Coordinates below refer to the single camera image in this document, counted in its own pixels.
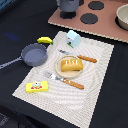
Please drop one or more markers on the orange bread loaf toy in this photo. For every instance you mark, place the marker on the orange bread loaf toy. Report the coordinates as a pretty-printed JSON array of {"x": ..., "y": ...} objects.
[{"x": 71, "y": 65}]

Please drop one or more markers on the yellow toy banana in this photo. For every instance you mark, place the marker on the yellow toy banana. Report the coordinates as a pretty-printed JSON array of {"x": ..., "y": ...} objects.
[{"x": 44, "y": 40}]

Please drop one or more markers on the grey pan with handle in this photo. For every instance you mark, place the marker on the grey pan with handle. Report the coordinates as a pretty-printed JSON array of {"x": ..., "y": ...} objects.
[{"x": 33, "y": 55}]

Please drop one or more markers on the yellow butter box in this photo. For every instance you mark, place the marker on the yellow butter box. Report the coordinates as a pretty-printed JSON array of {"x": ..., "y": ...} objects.
[{"x": 37, "y": 87}]

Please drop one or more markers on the dark grey pot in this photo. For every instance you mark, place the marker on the dark grey pot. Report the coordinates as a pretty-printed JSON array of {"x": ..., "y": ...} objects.
[{"x": 68, "y": 5}]

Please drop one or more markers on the round wooden plate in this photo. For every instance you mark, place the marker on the round wooden plate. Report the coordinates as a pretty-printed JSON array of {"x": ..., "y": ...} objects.
[{"x": 66, "y": 74}]

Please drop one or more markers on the beige woven placemat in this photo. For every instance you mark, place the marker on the beige woven placemat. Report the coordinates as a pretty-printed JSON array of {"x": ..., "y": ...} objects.
[{"x": 62, "y": 105}]

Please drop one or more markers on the salmon pink board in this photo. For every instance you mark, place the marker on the salmon pink board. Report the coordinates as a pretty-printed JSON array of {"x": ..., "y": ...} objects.
[{"x": 104, "y": 27}]

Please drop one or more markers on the beige bowl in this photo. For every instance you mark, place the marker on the beige bowl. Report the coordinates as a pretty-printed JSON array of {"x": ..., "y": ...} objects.
[{"x": 122, "y": 15}]

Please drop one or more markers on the fork with wooden handle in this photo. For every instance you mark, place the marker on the fork with wooden handle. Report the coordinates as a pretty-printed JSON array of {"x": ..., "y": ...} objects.
[{"x": 66, "y": 81}]

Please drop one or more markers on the knife with wooden handle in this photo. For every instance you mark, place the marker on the knife with wooden handle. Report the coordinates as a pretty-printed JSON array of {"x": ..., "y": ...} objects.
[{"x": 79, "y": 56}]

